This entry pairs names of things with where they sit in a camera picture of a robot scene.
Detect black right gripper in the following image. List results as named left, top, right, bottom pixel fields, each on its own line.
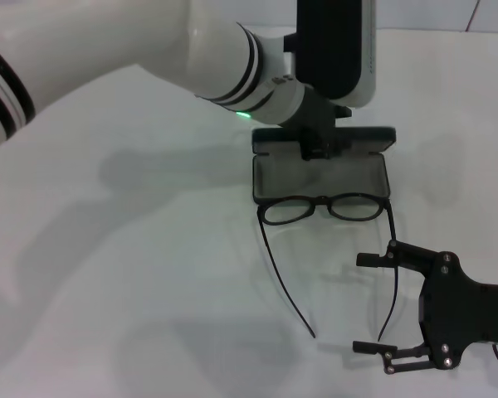
left=351, top=239, right=498, bottom=376

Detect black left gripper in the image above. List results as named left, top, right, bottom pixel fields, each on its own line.
left=279, top=84, right=353, bottom=162

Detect black glasses case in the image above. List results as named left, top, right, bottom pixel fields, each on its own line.
left=251, top=125, right=398, bottom=206

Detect black glasses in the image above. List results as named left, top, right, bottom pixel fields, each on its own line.
left=257, top=192, right=400, bottom=342

